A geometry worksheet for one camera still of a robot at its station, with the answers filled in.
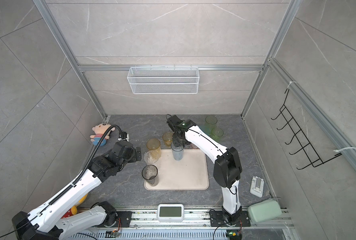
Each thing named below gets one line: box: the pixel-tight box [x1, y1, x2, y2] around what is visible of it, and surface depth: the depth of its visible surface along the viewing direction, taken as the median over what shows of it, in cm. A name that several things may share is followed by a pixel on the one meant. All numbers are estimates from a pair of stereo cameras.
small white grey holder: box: [249, 175, 265, 198], surface depth 85 cm
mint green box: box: [247, 199, 282, 223], surface depth 76 cm
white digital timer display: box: [157, 203, 184, 223], surface depth 74 cm
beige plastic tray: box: [144, 149, 210, 191], surface depth 90 cm
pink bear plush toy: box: [90, 123, 116, 147], surface depth 103 cm
